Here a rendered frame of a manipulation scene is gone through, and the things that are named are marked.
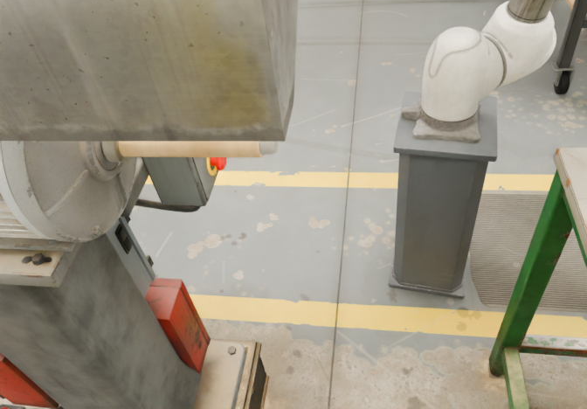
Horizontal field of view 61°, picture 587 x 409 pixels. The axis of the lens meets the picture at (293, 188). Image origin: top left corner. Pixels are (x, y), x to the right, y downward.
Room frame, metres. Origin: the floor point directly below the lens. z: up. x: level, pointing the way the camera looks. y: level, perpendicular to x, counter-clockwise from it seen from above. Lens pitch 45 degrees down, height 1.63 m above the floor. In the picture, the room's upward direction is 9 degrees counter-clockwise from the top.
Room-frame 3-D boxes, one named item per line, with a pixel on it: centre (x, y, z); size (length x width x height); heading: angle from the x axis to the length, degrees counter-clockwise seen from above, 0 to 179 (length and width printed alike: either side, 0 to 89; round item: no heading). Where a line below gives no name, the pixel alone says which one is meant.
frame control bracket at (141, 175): (0.73, 0.29, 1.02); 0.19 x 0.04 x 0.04; 166
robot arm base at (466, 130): (1.12, -0.46, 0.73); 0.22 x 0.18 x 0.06; 68
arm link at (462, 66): (1.12, -0.49, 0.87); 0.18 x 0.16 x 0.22; 111
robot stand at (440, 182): (1.12, -0.48, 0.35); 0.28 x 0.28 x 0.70; 68
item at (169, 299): (0.75, 0.45, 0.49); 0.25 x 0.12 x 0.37; 76
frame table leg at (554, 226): (0.66, -0.56, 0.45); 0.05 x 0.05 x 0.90; 76
